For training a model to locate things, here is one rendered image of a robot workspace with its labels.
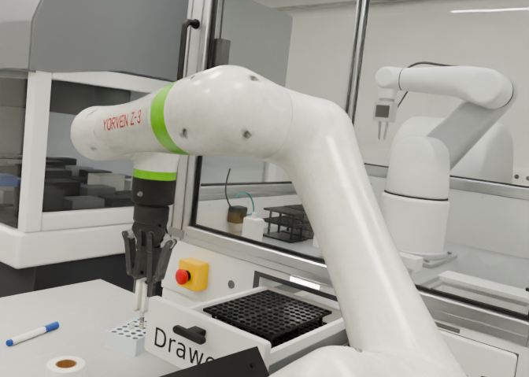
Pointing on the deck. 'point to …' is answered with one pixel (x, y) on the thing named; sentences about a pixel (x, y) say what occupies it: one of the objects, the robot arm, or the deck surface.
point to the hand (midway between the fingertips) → (143, 295)
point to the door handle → (184, 44)
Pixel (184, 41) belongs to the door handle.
